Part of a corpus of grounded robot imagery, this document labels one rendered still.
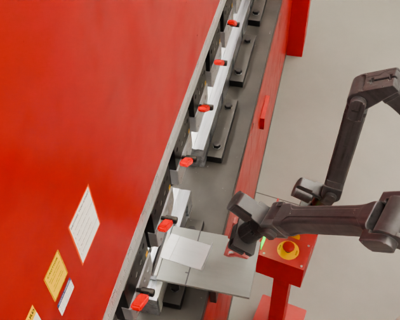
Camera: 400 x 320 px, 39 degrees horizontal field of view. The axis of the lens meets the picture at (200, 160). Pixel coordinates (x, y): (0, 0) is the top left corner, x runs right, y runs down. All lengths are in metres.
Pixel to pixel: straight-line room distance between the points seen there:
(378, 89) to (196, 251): 0.67
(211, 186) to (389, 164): 1.52
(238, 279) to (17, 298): 0.93
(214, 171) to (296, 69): 1.84
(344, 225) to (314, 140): 2.17
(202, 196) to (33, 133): 1.25
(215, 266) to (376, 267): 1.37
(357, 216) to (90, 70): 0.56
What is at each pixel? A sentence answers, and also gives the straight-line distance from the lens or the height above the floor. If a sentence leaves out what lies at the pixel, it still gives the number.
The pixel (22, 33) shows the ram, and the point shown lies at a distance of 0.67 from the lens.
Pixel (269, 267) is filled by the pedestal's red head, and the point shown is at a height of 0.72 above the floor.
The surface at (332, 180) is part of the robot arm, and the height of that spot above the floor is 1.10.
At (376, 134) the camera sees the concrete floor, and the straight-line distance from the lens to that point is 3.39.
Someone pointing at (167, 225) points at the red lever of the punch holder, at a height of 1.31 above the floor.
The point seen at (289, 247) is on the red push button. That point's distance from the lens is 1.89.
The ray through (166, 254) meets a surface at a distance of 1.65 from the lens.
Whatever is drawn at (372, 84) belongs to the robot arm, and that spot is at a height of 1.47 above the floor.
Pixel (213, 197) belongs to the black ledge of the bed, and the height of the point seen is 0.87.
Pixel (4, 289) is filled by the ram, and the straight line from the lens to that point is 0.73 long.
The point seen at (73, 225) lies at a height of 1.70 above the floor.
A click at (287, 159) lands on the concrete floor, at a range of 3.18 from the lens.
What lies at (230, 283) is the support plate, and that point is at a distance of 1.60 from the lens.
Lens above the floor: 2.41
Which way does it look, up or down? 50 degrees down
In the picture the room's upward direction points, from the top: 3 degrees counter-clockwise
